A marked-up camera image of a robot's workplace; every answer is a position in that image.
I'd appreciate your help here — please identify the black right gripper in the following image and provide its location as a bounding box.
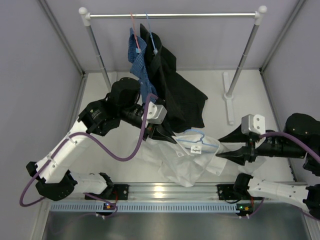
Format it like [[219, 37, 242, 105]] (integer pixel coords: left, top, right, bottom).
[[216, 123, 307, 166]]

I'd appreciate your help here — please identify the light blue wire hanger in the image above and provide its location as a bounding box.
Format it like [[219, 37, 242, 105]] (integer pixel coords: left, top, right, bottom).
[[176, 129, 220, 148]]

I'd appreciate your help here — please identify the white shirt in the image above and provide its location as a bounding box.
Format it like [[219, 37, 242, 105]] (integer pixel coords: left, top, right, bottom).
[[135, 133, 266, 187]]

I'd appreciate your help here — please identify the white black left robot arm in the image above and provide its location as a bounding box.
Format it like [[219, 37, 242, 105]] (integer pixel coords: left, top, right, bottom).
[[26, 77, 176, 201]]

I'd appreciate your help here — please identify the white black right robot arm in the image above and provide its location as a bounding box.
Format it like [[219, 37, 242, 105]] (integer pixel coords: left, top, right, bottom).
[[218, 113, 320, 220]]

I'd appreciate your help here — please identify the dark striped shirt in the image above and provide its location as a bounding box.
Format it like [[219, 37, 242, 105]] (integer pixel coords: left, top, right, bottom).
[[139, 24, 208, 133]]

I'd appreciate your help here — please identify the light blue hanger under dark shirt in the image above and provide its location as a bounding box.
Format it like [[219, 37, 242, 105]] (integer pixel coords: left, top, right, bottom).
[[144, 11, 158, 56]]

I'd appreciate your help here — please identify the blue checkered shirt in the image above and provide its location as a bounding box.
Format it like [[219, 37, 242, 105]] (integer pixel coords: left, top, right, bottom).
[[127, 28, 158, 103]]

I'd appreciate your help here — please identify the white clothes rack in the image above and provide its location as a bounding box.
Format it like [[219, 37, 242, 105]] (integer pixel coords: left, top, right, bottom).
[[78, 5, 268, 126]]

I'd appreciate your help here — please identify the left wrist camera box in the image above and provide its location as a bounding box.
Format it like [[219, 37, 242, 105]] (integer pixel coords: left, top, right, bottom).
[[146, 102, 168, 125]]

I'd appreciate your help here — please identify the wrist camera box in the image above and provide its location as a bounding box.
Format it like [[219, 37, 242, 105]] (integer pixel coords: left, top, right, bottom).
[[146, 102, 168, 125], [241, 114, 266, 135]]

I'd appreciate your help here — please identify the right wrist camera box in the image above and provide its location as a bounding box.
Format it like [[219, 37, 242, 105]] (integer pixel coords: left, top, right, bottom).
[[241, 114, 266, 135]]

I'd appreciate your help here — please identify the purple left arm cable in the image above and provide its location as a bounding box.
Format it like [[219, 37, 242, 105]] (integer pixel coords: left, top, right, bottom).
[[19, 93, 158, 220]]

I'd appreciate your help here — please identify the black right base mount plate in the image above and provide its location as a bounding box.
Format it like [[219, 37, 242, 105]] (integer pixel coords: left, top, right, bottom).
[[216, 184, 239, 201]]

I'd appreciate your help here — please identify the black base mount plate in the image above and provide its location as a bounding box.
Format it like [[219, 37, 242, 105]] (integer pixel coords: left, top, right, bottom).
[[216, 184, 239, 201], [90, 184, 129, 201]]

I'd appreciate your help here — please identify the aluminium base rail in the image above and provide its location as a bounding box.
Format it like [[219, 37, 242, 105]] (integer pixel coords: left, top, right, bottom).
[[42, 181, 313, 201]]

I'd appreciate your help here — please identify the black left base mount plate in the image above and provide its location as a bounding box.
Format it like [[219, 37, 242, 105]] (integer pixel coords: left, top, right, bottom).
[[90, 184, 129, 201]]

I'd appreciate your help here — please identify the white slotted cable duct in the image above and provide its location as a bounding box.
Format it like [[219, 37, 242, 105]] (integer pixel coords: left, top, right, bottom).
[[50, 202, 252, 213]]

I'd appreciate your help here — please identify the grey aluminium frame profile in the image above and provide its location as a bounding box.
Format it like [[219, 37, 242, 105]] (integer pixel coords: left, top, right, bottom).
[[37, 0, 87, 181]]

